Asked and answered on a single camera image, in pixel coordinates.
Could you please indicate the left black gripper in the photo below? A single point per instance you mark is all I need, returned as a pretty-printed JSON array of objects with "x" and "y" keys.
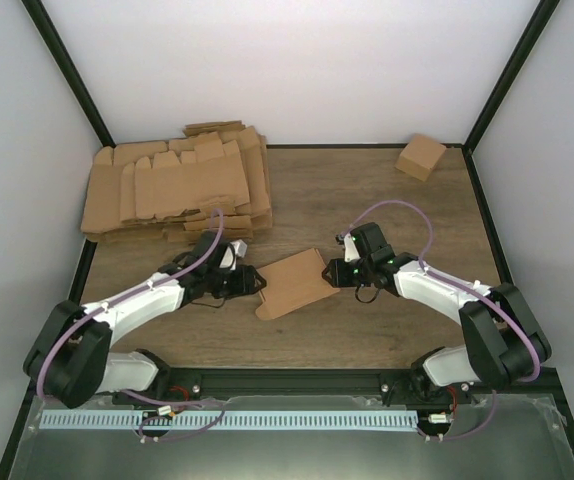
[{"x": 246, "y": 282}]

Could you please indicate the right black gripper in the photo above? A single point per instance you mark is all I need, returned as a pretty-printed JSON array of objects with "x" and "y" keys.
[{"x": 339, "y": 276}]

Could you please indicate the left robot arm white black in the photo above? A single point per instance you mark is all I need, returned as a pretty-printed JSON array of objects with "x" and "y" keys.
[{"x": 71, "y": 358}]

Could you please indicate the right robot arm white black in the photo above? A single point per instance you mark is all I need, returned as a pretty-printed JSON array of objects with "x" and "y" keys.
[{"x": 503, "y": 341}]

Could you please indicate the folded brown cardboard box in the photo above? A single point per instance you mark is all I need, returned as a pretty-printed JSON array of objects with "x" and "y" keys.
[{"x": 420, "y": 157}]

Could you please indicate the stack of flat cardboard boxes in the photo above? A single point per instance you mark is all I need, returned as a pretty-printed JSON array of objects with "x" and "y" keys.
[{"x": 215, "y": 175}]

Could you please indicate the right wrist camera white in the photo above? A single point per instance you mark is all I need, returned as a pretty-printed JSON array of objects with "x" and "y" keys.
[{"x": 351, "y": 253}]

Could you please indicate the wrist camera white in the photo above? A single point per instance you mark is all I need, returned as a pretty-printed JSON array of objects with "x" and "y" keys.
[
  {"x": 351, "y": 253},
  {"x": 234, "y": 251}
]

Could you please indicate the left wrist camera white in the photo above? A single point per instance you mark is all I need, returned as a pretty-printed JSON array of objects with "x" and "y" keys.
[{"x": 234, "y": 251}]

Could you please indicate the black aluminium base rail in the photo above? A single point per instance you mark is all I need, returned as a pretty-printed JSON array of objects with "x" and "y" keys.
[{"x": 391, "y": 386}]

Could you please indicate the light blue slotted cable duct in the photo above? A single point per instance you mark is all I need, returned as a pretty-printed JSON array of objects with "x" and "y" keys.
[{"x": 372, "y": 420}]

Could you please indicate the black enclosure frame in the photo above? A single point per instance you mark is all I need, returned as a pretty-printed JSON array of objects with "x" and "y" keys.
[{"x": 485, "y": 150}]

